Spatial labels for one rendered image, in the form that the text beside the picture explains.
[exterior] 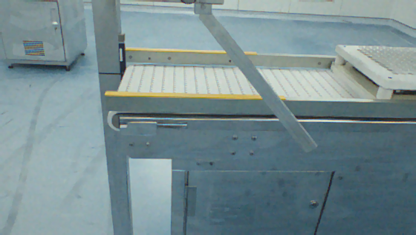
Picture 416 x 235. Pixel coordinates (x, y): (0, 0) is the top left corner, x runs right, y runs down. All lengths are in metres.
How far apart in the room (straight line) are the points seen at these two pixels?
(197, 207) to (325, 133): 0.36
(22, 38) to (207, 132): 2.81
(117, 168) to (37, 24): 2.32
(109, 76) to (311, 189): 0.59
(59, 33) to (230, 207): 2.60
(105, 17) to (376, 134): 0.67
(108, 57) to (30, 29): 2.41
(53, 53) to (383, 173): 2.86
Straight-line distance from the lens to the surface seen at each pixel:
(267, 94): 0.58
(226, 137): 0.68
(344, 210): 0.97
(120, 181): 1.12
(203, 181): 0.81
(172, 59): 0.89
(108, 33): 0.90
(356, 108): 0.73
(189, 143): 0.68
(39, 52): 3.34
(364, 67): 0.83
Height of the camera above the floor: 1.17
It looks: 28 degrees down
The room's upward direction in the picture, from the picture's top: 4 degrees clockwise
